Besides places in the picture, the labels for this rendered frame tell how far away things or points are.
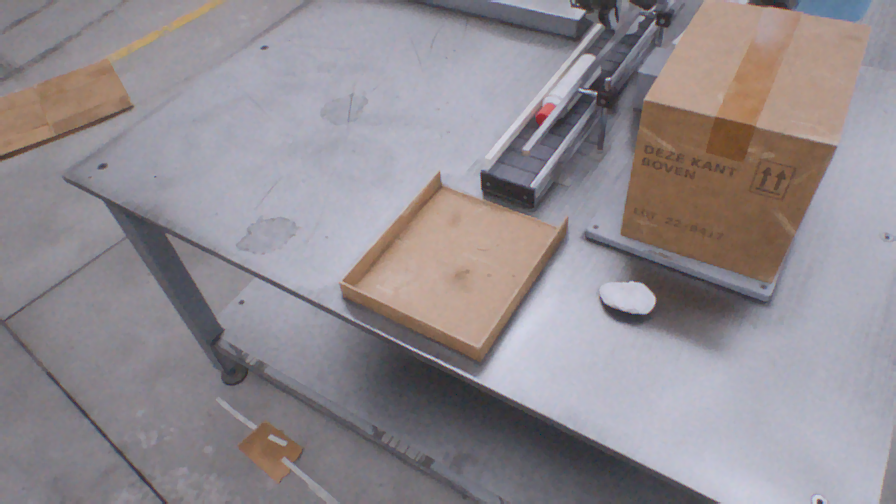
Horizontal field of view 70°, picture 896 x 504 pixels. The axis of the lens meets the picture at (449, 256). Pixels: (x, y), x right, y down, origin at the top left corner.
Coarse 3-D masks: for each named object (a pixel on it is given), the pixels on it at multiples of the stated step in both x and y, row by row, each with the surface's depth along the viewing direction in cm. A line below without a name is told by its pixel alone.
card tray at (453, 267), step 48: (432, 192) 119; (384, 240) 110; (432, 240) 111; (480, 240) 111; (528, 240) 110; (384, 288) 105; (432, 288) 104; (480, 288) 104; (528, 288) 103; (432, 336) 98; (480, 336) 98
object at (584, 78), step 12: (636, 12) 131; (624, 24) 129; (612, 48) 125; (600, 60) 121; (588, 72) 119; (576, 84) 116; (564, 96) 114; (564, 108) 113; (552, 120) 110; (540, 132) 108; (528, 144) 106; (528, 156) 106
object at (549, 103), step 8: (584, 56) 128; (592, 56) 127; (576, 64) 127; (584, 64) 126; (568, 72) 125; (576, 72) 124; (600, 72) 129; (560, 80) 124; (568, 80) 123; (576, 80) 123; (592, 80) 127; (560, 88) 121; (568, 88) 121; (552, 96) 120; (560, 96) 120; (576, 96) 122; (544, 104) 121; (552, 104) 120; (544, 112) 118; (536, 120) 120; (544, 120) 119
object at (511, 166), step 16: (608, 32) 142; (640, 32) 141; (592, 48) 139; (624, 48) 138; (608, 64) 134; (576, 112) 124; (528, 128) 122; (560, 128) 122; (512, 144) 120; (544, 144) 119; (560, 144) 119; (496, 160) 117; (512, 160) 117; (528, 160) 116; (544, 160) 116; (496, 176) 114; (512, 176) 114; (528, 176) 113
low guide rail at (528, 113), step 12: (600, 24) 138; (588, 36) 135; (588, 48) 136; (576, 60) 132; (564, 72) 128; (552, 84) 125; (540, 96) 123; (528, 108) 121; (516, 120) 119; (528, 120) 121; (516, 132) 118; (504, 144) 115; (492, 156) 112
